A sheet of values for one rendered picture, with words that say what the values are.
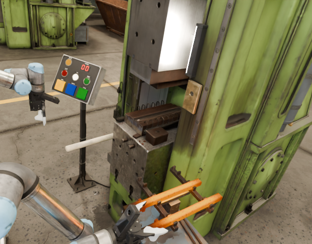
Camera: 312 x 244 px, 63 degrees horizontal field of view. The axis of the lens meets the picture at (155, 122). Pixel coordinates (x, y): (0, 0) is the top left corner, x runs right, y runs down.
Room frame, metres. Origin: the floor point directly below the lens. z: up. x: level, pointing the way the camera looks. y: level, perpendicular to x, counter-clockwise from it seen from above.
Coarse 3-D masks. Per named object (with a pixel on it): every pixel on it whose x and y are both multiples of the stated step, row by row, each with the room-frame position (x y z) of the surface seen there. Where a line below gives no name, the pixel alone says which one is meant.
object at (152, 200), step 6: (198, 180) 0.99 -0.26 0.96; (180, 186) 0.93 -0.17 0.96; (186, 186) 0.93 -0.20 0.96; (192, 186) 0.95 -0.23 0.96; (162, 192) 0.87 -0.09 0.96; (168, 192) 0.87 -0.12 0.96; (174, 192) 0.88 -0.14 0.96; (180, 192) 0.90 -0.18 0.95; (150, 198) 0.82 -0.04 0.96; (156, 198) 0.82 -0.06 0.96; (162, 198) 0.83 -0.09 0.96; (132, 204) 0.76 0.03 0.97; (150, 204) 0.79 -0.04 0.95; (144, 210) 0.76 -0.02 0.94
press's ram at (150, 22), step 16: (144, 0) 1.47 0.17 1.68; (160, 0) 1.38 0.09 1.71; (176, 0) 1.36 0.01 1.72; (192, 0) 1.44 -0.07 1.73; (144, 16) 1.45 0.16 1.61; (160, 16) 1.36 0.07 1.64; (176, 16) 1.37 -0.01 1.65; (192, 16) 1.45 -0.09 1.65; (144, 32) 1.44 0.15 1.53; (160, 32) 1.35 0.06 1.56; (176, 32) 1.39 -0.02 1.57; (192, 32) 1.47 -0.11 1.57; (128, 48) 1.54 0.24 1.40; (144, 48) 1.43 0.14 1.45; (160, 48) 1.34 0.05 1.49; (176, 48) 1.40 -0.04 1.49; (160, 64) 1.34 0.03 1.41; (176, 64) 1.42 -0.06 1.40
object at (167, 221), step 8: (208, 200) 0.87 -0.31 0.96; (216, 200) 0.88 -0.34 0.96; (192, 208) 0.81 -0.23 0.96; (200, 208) 0.82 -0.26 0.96; (168, 216) 0.74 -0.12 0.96; (176, 216) 0.74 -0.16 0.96; (184, 216) 0.76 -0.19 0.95; (152, 224) 0.68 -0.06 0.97; (160, 224) 0.69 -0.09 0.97; (168, 224) 0.71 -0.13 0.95
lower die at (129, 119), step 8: (168, 104) 1.77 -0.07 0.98; (128, 112) 1.53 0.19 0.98; (136, 112) 1.55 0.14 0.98; (144, 112) 1.55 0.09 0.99; (152, 112) 1.57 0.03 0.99; (176, 112) 1.63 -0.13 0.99; (128, 120) 1.47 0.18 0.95; (144, 120) 1.43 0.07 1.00; (152, 120) 1.46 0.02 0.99; (160, 120) 1.48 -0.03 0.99; (176, 120) 1.57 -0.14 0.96; (136, 128) 1.41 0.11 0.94; (144, 128) 1.38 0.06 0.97
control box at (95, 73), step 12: (72, 60) 1.78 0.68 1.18; (60, 72) 1.75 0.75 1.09; (72, 72) 1.73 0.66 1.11; (84, 72) 1.71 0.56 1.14; (96, 72) 1.69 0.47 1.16; (72, 84) 1.69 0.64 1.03; (84, 84) 1.66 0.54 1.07; (96, 84) 1.66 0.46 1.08; (72, 96) 1.63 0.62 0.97; (96, 96) 1.67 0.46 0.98
